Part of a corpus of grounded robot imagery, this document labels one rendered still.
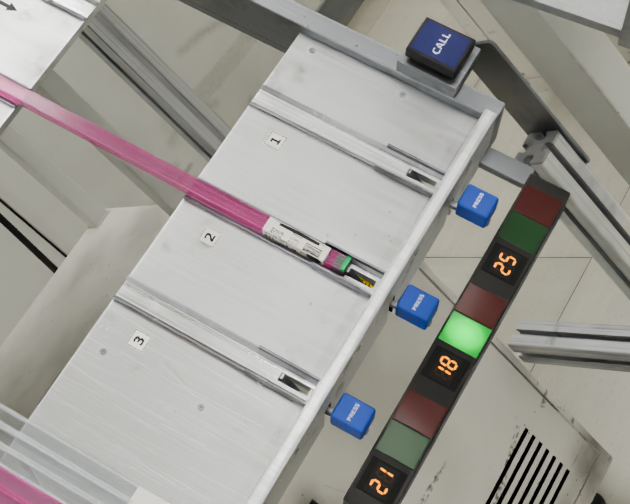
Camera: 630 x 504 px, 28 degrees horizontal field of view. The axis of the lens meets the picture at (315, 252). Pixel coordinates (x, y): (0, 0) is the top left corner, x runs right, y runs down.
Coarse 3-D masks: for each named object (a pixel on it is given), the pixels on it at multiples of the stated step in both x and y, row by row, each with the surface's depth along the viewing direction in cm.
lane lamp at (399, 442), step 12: (384, 432) 102; (396, 432) 102; (408, 432) 102; (384, 444) 101; (396, 444) 101; (408, 444) 101; (420, 444) 101; (396, 456) 101; (408, 456) 101; (420, 456) 101
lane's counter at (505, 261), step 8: (496, 248) 109; (504, 248) 109; (488, 256) 108; (496, 256) 108; (504, 256) 108; (512, 256) 108; (520, 256) 108; (488, 264) 108; (496, 264) 108; (504, 264) 108; (512, 264) 108; (520, 264) 108; (488, 272) 108; (496, 272) 108; (504, 272) 108; (512, 272) 108; (520, 272) 108; (504, 280) 107; (512, 280) 107
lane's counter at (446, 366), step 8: (432, 352) 105; (440, 352) 105; (448, 352) 105; (432, 360) 104; (440, 360) 104; (448, 360) 104; (456, 360) 104; (464, 360) 104; (424, 368) 104; (432, 368) 104; (440, 368) 104; (448, 368) 104; (456, 368) 104; (464, 368) 104; (432, 376) 104; (440, 376) 104; (448, 376) 104; (456, 376) 104; (440, 384) 103; (448, 384) 103; (456, 384) 103
